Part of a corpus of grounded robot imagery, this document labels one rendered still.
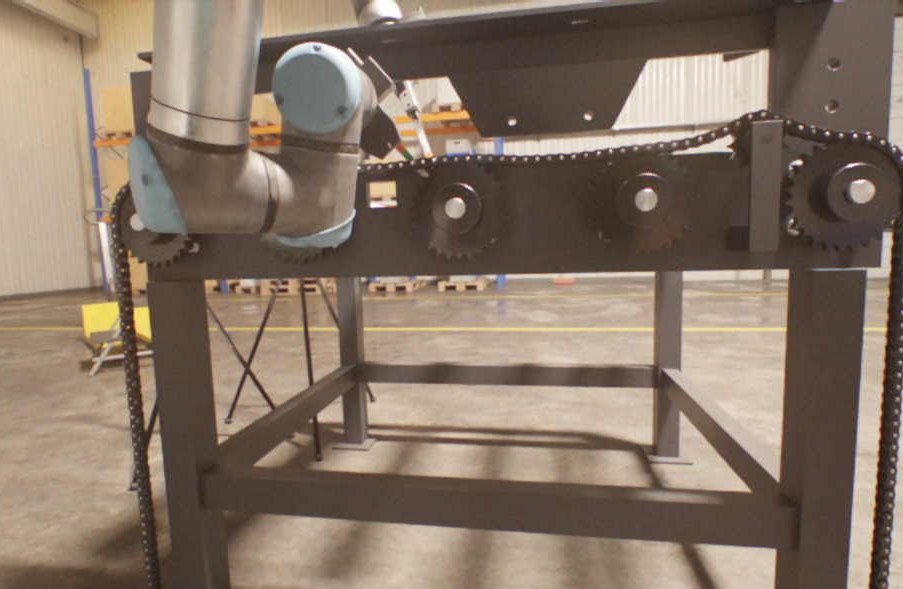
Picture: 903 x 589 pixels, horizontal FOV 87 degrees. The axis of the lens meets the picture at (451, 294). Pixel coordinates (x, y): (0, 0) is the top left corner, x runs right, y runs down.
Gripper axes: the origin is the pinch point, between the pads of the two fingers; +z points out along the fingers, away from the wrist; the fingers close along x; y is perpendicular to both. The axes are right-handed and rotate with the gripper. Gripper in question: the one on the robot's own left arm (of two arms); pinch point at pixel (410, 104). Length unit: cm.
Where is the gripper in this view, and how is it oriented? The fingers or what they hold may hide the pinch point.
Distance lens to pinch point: 102.8
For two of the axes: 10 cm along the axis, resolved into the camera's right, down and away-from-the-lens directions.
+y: -9.1, 3.6, 1.9
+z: 3.2, 9.2, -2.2
